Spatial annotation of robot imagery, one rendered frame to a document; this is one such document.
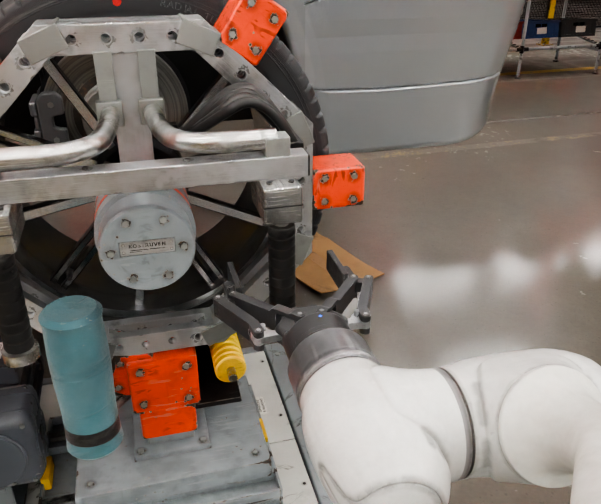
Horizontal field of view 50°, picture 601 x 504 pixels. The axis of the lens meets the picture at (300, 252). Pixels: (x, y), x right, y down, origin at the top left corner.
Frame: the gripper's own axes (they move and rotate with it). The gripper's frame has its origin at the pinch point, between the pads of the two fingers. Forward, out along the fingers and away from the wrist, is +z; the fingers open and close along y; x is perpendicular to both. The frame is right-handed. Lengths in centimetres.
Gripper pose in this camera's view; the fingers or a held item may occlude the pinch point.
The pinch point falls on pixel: (282, 269)
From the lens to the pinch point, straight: 84.9
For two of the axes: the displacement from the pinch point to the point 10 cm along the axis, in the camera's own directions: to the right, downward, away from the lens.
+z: -2.5, -4.4, 8.6
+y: 9.7, -1.2, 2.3
